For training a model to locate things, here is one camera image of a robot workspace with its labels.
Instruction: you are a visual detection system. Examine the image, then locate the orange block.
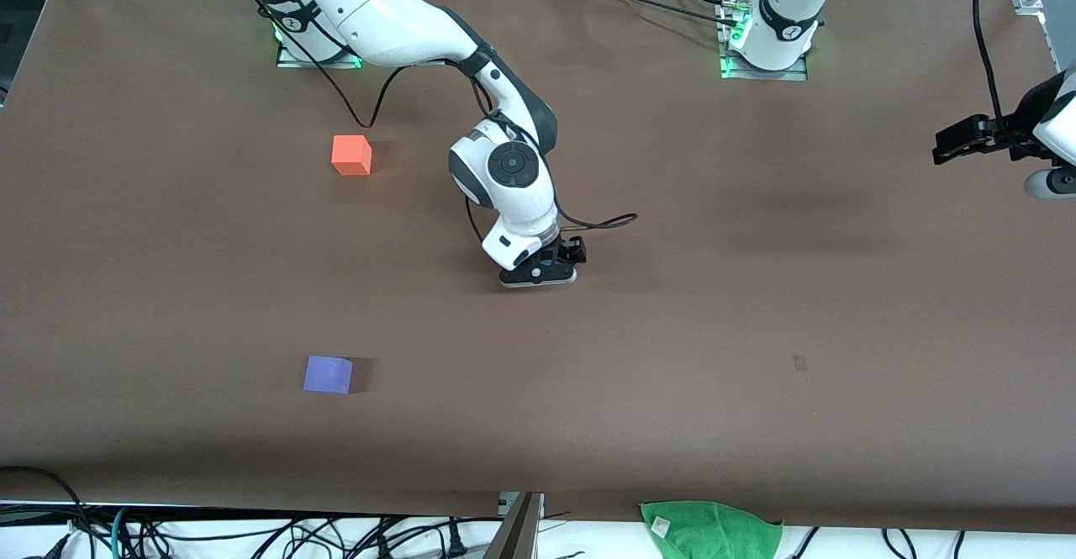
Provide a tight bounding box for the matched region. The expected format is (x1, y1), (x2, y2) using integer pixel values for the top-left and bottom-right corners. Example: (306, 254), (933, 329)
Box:
(331, 134), (373, 177)

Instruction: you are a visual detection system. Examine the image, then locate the purple block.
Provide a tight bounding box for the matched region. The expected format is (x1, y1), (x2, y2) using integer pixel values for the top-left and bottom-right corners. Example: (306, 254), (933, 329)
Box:
(303, 356), (354, 395)

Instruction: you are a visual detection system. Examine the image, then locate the brown table cover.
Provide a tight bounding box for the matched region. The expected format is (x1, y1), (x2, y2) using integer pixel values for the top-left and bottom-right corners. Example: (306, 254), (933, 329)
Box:
(0, 0), (1076, 535)

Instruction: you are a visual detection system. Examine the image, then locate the grey metal bar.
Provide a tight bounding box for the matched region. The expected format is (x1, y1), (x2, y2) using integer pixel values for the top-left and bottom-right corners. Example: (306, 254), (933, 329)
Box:
(486, 492), (546, 559)

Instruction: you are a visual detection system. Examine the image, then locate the green cloth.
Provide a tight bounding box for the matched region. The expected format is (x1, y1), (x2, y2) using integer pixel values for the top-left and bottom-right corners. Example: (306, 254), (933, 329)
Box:
(639, 500), (784, 559)

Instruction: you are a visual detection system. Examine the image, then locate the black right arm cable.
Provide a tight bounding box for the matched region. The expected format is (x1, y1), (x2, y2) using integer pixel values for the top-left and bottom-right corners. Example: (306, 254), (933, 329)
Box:
(256, 0), (639, 245)

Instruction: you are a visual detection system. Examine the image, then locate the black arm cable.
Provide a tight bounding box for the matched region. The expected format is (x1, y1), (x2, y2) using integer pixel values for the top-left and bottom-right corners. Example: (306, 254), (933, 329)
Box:
(256, 0), (639, 245)
(972, 0), (1010, 136)

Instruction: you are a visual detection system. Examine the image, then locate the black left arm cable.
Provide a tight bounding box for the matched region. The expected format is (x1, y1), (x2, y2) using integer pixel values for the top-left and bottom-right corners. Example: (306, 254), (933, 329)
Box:
(972, 0), (1010, 136)

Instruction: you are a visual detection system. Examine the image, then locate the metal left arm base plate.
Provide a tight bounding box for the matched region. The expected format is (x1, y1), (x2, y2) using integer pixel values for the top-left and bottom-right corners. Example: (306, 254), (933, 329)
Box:
(719, 0), (810, 82)

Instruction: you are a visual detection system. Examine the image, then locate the black cable on table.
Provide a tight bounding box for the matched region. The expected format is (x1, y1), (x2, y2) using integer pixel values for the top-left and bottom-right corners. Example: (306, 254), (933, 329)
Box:
(576, 0), (741, 29)

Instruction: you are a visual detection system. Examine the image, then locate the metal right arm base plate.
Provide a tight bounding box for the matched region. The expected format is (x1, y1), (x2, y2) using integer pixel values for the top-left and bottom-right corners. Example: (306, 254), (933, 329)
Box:
(276, 38), (372, 70)

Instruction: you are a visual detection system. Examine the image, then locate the teal cable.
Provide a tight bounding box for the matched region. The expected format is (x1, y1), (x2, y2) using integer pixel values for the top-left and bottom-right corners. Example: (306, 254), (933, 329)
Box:
(111, 506), (137, 559)

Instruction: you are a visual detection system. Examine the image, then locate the black looping floor cable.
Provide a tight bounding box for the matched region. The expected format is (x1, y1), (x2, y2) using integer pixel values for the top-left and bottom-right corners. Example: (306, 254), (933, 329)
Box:
(0, 466), (90, 559)

